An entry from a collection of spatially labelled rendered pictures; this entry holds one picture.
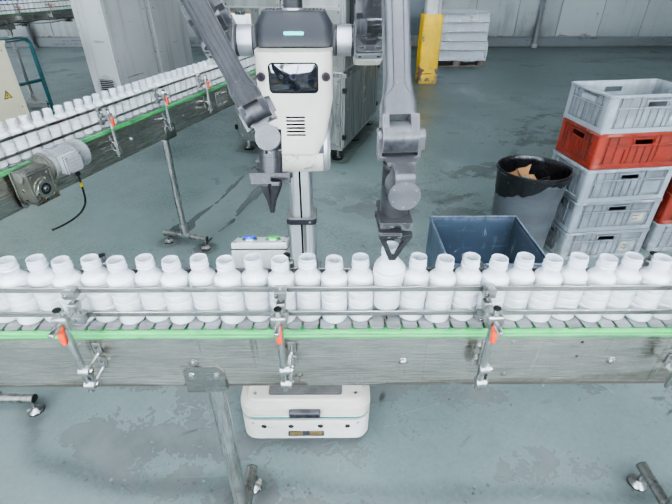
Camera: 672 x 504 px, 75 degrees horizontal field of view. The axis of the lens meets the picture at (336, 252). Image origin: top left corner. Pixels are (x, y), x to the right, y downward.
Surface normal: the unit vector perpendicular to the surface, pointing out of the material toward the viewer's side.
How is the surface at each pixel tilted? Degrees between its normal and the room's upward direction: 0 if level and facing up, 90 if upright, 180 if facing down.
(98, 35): 90
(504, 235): 90
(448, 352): 90
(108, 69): 90
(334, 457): 0
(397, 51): 61
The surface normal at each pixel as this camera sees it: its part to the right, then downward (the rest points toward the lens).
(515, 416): 0.00, -0.84
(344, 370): 0.01, 0.54
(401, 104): 0.00, 0.06
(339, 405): 0.00, -0.44
